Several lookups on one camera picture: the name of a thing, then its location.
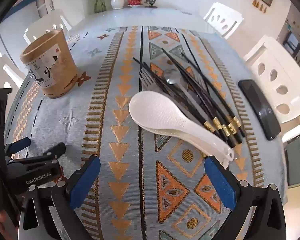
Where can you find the glass vase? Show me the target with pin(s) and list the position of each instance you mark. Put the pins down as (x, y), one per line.
(100, 2)

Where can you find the bamboo utensil holder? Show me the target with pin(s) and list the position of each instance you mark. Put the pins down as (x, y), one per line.
(62, 62)

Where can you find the black smartphone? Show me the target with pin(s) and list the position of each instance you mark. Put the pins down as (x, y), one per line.
(258, 107)

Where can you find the white carved corner shelf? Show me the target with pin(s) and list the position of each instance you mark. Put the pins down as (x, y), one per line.
(47, 1)

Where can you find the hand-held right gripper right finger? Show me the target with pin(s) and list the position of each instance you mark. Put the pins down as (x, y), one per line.
(218, 180)

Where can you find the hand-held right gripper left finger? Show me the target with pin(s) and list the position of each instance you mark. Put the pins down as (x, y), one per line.
(86, 180)

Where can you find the white dotted rice paddle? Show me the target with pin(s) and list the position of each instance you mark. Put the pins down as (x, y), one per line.
(155, 110)
(162, 132)

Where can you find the patterned woven table runner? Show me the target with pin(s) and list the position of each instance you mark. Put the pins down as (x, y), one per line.
(65, 110)

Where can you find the white ribbed vase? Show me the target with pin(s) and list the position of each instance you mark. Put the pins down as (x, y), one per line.
(117, 1)

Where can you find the metal spoon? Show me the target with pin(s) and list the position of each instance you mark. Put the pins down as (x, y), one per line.
(171, 77)

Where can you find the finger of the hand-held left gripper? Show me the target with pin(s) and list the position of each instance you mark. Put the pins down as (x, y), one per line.
(55, 150)
(18, 145)

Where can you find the dark phone stand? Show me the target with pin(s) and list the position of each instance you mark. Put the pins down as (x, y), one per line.
(150, 2)

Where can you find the white cutout-back chair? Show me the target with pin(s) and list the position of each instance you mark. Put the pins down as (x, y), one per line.
(5, 67)
(272, 62)
(47, 20)
(222, 17)

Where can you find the bunch of black chopsticks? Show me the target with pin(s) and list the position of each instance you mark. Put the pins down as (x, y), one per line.
(226, 130)

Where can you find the metal fork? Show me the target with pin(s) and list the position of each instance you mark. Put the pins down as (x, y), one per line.
(146, 78)

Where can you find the red lidded teacup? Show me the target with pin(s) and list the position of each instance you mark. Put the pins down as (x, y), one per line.
(134, 1)

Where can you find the orange hanging tassels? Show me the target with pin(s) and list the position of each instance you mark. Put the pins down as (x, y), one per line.
(258, 6)

